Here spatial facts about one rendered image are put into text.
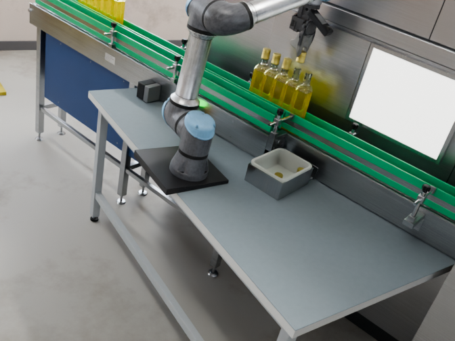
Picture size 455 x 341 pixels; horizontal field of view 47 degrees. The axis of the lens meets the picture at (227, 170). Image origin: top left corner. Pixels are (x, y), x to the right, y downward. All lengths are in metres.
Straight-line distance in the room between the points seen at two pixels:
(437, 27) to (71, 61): 1.97
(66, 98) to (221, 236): 1.78
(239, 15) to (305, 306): 0.95
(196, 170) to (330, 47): 0.79
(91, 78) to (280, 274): 1.76
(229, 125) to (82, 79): 1.10
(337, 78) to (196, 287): 1.21
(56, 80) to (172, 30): 2.51
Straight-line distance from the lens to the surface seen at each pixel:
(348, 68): 2.28
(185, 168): 1.98
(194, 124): 1.90
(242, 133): 2.30
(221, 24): 1.81
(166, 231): 2.98
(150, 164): 2.04
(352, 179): 2.17
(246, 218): 1.90
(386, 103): 2.23
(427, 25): 2.16
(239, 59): 2.63
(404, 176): 2.09
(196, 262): 2.81
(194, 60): 1.94
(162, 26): 5.59
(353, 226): 2.05
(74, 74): 3.19
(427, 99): 2.16
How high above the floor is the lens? 1.84
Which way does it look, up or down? 30 degrees down
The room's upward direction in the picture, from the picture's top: 13 degrees clockwise
